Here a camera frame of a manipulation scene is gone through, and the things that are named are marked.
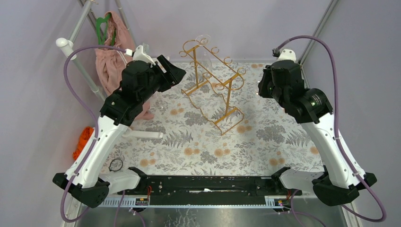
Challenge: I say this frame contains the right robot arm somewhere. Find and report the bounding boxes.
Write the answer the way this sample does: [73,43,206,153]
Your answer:
[258,60,377,206]

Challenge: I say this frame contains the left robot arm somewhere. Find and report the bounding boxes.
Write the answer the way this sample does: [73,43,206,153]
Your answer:
[52,55,186,208]

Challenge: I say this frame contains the pink shorts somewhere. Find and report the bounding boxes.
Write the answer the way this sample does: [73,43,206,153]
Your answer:
[94,11,155,121]

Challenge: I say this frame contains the floral tablecloth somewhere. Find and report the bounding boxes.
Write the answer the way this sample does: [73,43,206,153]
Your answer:
[102,62,323,175]

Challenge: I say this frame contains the green clothes hanger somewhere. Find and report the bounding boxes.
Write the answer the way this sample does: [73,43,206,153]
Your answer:
[96,12,116,46]

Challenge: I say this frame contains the orange cloth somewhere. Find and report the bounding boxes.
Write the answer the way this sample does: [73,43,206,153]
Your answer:
[72,127,94,160]

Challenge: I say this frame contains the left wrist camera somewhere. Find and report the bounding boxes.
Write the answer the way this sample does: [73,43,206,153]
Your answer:
[125,45,156,66]

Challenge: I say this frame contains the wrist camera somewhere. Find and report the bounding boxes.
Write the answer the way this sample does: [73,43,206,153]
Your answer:
[125,45,156,66]
[272,48,296,62]

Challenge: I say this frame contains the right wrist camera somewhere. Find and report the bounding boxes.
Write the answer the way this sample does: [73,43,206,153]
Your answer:
[272,48,296,62]

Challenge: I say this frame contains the gold wire wine glass rack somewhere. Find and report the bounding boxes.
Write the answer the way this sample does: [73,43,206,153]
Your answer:
[179,39,246,136]

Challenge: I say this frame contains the silver clothes rail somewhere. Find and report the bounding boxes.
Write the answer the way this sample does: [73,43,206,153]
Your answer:
[55,0,132,103]

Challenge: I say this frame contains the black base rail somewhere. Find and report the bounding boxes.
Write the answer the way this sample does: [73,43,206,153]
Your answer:
[125,175,302,206]

